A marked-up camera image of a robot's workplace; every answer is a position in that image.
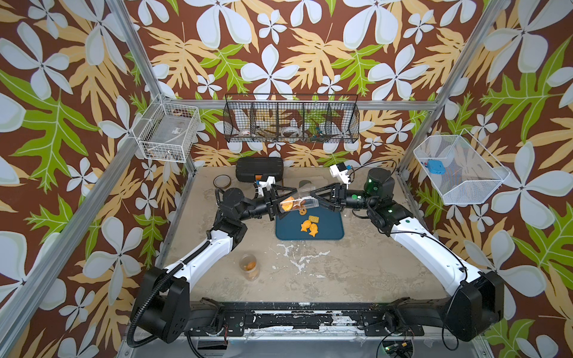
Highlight white wire basket left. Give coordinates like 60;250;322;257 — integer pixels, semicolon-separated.
132;96;202;163

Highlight brown tape roll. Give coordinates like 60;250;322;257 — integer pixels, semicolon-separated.
213;175;232;190

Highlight white wire basket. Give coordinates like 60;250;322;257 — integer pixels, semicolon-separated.
413;130;510;206
132;96;202;163

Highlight orange fish cookie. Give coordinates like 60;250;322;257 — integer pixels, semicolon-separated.
309;223;319;237
301;220;312;232

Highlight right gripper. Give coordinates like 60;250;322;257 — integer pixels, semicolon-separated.
313;186;380;214

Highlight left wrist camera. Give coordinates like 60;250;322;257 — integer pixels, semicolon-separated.
255;176;276;195

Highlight clear jar orange cookies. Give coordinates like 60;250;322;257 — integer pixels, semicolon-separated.
239;254;260;281

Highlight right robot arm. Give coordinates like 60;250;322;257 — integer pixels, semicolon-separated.
310;165;504;342

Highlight black wire basket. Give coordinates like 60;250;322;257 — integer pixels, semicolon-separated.
222;93;361;143

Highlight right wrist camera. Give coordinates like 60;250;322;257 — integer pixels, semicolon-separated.
329;163;350;186

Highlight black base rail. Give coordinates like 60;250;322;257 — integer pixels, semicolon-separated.
187;302;424;338

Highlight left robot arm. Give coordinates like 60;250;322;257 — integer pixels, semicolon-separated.
126;184;297;348

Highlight clear jar brown cookies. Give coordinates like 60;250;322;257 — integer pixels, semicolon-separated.
278;195;319;213

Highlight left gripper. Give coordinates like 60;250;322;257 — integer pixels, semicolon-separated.
235;186;295;225

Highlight teal plastic tray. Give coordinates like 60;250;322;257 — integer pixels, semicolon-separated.
275;207;344;241

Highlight white wire basket right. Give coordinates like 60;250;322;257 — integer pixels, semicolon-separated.
413;130;510;206

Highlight blue object in basket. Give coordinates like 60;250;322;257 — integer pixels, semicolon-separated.
425;160;446;175

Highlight black tool case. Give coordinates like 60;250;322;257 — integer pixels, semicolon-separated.
235;157;284;183

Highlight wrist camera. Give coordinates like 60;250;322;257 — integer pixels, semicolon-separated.
329;163;350;186
255;176;276;195

